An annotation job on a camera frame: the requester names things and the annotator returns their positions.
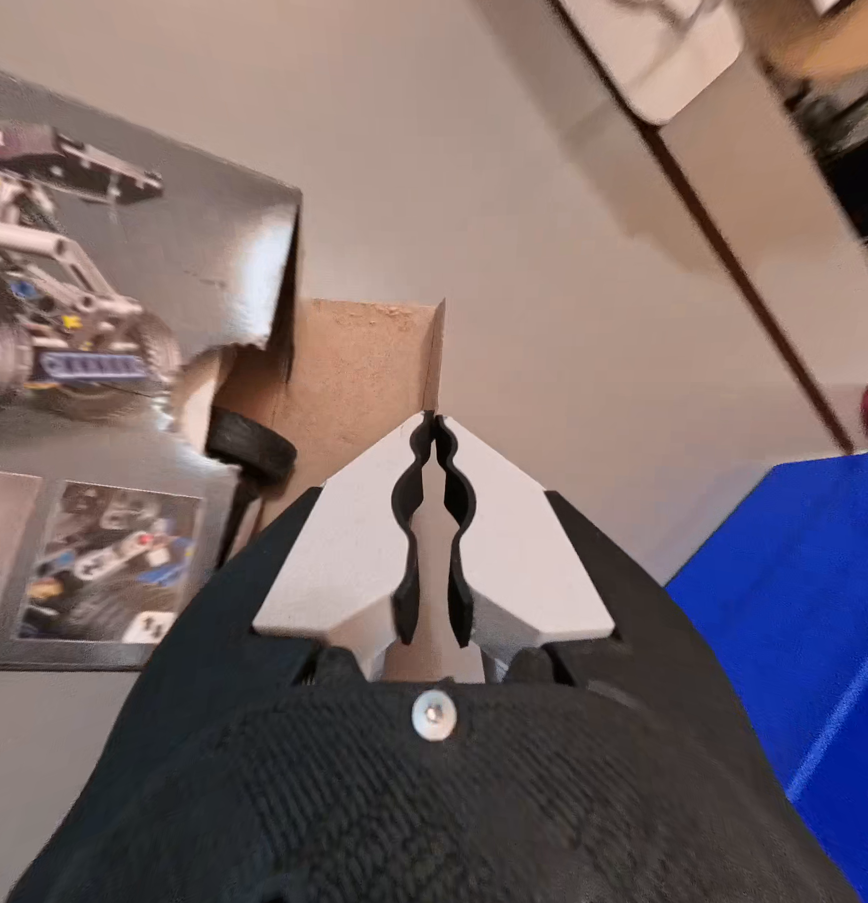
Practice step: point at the blue plastic bin with tag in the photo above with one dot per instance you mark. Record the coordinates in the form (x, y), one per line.
(793, 599)

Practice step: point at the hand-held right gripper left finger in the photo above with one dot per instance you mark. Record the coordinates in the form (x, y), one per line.
(335, 557)

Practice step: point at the black rubber toy tyre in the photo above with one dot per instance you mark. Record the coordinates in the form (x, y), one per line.
(254, 444)

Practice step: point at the dark printed lego box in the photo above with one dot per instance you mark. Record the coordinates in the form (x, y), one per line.
(158, 296)

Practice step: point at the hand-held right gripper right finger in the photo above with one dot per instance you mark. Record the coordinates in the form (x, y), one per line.
(525, 557)

